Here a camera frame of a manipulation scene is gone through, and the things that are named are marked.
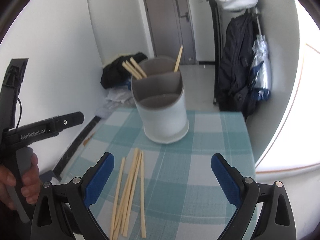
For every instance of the black jacket pile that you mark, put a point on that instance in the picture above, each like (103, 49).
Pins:
(114, 74)

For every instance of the chopstick in holder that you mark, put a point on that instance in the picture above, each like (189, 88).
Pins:
(132, 70)
(138, 68)

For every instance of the chopstick on table two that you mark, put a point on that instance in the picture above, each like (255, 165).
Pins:
(121, 211)

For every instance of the white plastic parcel bag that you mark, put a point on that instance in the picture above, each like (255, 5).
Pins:
(119, 95)

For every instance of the black backpack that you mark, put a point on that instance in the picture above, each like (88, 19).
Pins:
(233, 92)

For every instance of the grey entrance door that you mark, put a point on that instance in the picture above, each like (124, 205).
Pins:
(171, 29)

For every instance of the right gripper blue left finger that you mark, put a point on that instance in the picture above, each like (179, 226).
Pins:
(96, 177)

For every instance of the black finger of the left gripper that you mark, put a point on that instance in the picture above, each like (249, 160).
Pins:
(59, 123)

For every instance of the grey plastic parcel bag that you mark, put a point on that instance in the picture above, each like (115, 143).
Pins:
(106, 110)

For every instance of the white grey utensil holder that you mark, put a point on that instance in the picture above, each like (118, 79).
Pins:
(160, 100)

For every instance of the chopstick in holder left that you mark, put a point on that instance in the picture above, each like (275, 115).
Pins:
(132, 70)

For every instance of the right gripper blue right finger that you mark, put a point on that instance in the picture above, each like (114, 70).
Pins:
(228, 177)

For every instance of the teal plaid tablecloth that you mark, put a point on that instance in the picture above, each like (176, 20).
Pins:
(183, 199)

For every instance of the chopstick on table three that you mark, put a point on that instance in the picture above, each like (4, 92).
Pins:
(132, 192)

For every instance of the tan boots pair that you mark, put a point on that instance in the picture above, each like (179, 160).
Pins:
(85, 142)

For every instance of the silver folded umbrella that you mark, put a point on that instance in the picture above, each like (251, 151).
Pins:
(260, 74)

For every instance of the chopstick on table one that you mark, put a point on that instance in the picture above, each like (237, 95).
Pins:
(115, 203)

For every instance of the person's left hand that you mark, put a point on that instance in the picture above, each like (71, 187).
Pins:
(31, 184)

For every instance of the wooden chopstick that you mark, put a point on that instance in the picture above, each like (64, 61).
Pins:
(177, 64)

